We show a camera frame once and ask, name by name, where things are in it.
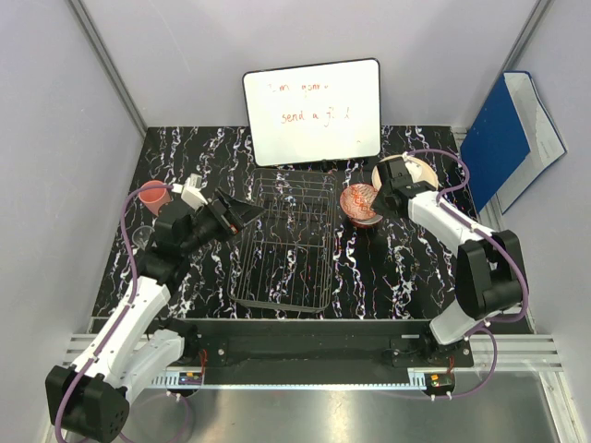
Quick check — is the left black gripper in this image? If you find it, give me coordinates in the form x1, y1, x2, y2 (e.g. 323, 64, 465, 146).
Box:
180, 187, 265, 256

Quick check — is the cream pink plate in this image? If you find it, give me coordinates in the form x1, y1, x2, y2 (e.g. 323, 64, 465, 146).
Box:
371, 156, 439, 190

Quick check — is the blue white patterned bowl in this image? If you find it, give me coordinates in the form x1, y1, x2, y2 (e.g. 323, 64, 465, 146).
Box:
340, 184, 382, 220

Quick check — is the red floral bowl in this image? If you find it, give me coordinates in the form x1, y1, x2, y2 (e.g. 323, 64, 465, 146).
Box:
350, 216, 382, 229

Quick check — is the pink plastic cup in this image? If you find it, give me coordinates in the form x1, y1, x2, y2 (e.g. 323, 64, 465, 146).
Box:
139, 180, 172, 216

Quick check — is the clear drinking glass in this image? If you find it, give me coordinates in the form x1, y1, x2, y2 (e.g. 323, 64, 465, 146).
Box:
132, 225, 153, 249

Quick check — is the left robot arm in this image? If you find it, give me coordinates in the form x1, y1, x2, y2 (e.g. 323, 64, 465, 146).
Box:
45, 183, 264, 442

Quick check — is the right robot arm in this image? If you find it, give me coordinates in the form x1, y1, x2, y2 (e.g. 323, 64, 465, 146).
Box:
372, 154, 529, 366

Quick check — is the white whiteboard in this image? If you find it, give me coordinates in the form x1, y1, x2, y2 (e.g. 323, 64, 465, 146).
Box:
242, 58, 381, 167

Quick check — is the blue folder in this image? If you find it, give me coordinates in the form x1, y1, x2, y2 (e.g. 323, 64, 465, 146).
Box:
460, 71, 567, 212

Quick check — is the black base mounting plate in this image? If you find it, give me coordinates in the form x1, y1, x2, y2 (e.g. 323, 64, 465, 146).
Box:
188, 319, 474, 387

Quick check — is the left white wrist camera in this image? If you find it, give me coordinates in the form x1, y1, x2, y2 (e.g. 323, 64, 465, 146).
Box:
180, 174, 208, 210

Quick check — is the grey wire dish rack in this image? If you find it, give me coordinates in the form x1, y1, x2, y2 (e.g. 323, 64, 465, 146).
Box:
229, 169, 337, 314

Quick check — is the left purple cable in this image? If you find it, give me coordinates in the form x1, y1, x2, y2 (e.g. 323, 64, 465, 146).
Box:
54, 182, 195, 442

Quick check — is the purple cable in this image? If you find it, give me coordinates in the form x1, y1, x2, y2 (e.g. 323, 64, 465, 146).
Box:
54, 182, 195, 442
404, 150, 530, 399

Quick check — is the white slotted cable duct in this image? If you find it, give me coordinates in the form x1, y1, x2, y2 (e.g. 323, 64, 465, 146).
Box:
149, 371, 203, 390

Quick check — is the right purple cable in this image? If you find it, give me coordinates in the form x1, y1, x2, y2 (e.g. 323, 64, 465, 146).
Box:
404, 150, 530, 399

